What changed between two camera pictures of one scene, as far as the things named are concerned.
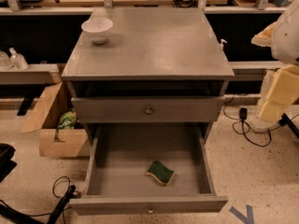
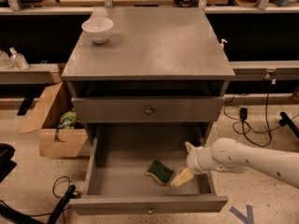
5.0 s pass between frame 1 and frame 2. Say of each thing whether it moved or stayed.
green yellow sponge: stayed
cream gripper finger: moved
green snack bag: stayed
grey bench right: stayed
